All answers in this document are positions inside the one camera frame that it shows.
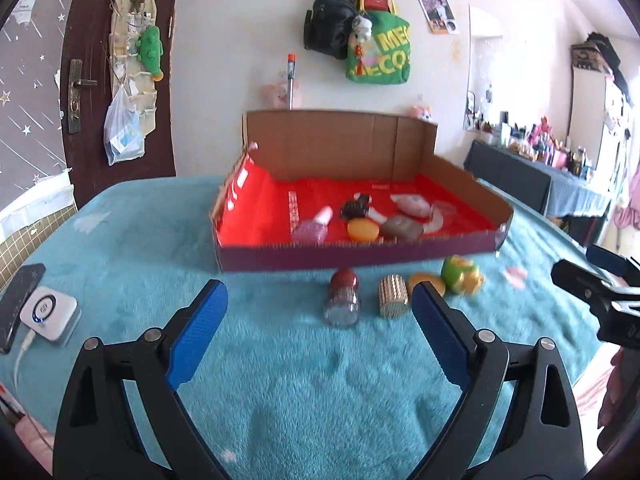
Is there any dark cluttered side table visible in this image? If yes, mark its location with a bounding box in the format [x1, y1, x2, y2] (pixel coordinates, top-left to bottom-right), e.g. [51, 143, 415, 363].
[464, 129, 614, 246]

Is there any pink pig plush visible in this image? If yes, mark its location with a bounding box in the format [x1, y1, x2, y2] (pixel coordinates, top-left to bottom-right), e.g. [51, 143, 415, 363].
[260, 82, 302, 110]

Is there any yellow green toy figure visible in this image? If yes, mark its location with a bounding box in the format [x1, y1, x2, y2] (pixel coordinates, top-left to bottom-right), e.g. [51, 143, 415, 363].
[440, 255, 485, 296]

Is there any clear plastic cup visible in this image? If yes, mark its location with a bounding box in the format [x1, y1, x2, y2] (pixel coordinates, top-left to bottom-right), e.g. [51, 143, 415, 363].
[423, 202, 457, 234]

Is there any brown eye shadow case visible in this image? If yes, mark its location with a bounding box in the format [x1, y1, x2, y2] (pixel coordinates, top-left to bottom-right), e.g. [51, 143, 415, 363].
[380, 214, 424, 242]

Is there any dark brown door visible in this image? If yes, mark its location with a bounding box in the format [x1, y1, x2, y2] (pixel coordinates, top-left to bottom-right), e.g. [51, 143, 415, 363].
[60, 0, 176, 206]

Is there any brass door handle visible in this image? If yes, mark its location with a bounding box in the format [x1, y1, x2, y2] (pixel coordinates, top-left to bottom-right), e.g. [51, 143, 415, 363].
[66, 58, 98, 134]

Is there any pink round device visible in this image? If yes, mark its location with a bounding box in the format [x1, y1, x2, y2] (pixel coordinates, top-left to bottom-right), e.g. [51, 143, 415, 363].
[390, 194, 433, 219]

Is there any right hand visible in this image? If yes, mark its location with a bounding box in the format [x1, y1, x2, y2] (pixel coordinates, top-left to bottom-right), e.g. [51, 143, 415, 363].
[598, 347, 626, 430]

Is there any white dog plush keychain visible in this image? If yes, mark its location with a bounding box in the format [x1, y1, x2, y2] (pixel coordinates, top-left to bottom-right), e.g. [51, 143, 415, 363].
[352, 14, 373, 44]

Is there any orange capped tube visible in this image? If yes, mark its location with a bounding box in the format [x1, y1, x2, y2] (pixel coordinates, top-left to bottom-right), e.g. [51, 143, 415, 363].
[286, 53, 296, 110]

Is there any glitter bottle red cap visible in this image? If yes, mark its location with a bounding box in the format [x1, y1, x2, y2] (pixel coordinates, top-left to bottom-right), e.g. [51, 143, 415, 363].
[323, 269, 360, 328]

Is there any photo on wall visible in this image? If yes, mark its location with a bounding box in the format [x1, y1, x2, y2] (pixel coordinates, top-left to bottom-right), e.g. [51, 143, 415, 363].
[418, 0, 458, 35]

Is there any pink plush toy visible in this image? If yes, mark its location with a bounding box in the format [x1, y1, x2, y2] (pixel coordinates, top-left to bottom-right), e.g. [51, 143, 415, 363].
[409, 105, 432, 122]

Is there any pink nail polish bottle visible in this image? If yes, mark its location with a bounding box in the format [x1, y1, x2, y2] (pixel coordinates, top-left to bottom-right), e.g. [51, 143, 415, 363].
[292, 206, 333, 245]

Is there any amber bowl-shaped soap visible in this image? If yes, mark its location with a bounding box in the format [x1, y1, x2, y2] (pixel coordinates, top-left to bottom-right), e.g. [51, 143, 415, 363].
[406, 272, 447, 298]

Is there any white plastic bag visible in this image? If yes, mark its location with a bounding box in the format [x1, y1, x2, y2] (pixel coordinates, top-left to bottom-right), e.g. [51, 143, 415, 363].
[103, 86, 145, 166]

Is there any beige hanging organizer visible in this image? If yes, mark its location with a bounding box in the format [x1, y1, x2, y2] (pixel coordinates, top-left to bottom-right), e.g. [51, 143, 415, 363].
[108, 0, 157, 136]

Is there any black nail polish bottle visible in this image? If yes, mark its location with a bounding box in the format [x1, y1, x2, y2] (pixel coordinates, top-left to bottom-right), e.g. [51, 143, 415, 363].
[340, 194, 371, 221]

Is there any white square charger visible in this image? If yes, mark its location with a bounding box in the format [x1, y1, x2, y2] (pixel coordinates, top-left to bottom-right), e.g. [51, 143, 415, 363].
[20, 286, 81, 347]

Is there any green plush toy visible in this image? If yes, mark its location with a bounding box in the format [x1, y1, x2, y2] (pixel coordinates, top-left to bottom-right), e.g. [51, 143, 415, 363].
[136, 25, 164, 81]

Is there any teal fluffy blanket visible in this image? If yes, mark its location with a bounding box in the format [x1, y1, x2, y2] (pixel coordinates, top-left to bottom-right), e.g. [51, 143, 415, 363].
[0, 173, 616, 480]

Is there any black backpack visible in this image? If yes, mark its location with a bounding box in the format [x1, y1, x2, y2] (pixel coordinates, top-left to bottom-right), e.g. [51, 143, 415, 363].
[303, 0, 357, 61]

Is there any green tote bag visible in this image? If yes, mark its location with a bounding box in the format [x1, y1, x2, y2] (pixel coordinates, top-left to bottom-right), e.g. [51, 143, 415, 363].
[346, 11, 411, 86]

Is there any cardboard box red lining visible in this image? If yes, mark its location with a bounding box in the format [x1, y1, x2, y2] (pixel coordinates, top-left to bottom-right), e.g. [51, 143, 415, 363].
[210, 110, 513, 272]

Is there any black phone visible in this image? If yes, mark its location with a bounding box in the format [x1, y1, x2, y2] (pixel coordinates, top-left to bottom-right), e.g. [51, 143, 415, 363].
[0, 263, 46, 354]

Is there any orange round disc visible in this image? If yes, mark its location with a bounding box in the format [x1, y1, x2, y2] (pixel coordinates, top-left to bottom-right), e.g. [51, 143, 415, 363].
[346, 218, 380, 243]

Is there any gold studded cylinder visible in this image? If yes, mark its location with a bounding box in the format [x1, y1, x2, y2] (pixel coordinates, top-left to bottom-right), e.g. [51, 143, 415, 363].
[378, 274, 409, 318]

